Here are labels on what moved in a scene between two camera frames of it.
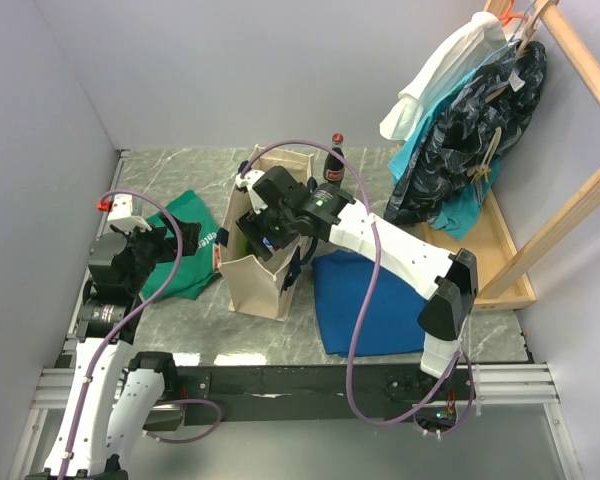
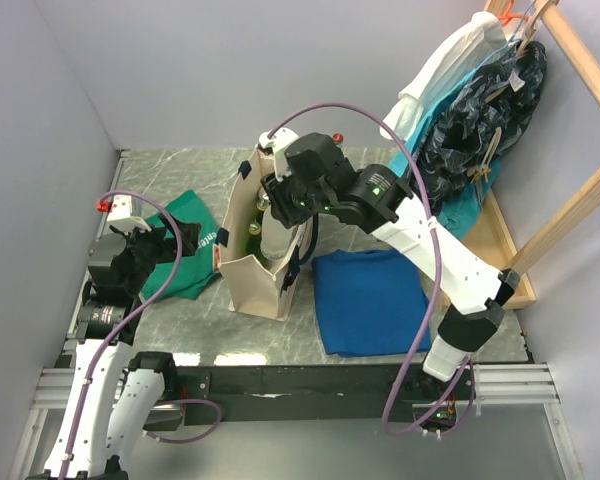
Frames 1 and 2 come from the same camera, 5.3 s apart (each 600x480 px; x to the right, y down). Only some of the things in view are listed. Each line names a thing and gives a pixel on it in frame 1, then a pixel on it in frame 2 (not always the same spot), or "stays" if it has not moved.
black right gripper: [253, 225] → [280, 204]
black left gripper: [158, 235] stays
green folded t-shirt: [193, 271] stays
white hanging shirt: [482, 40] stays
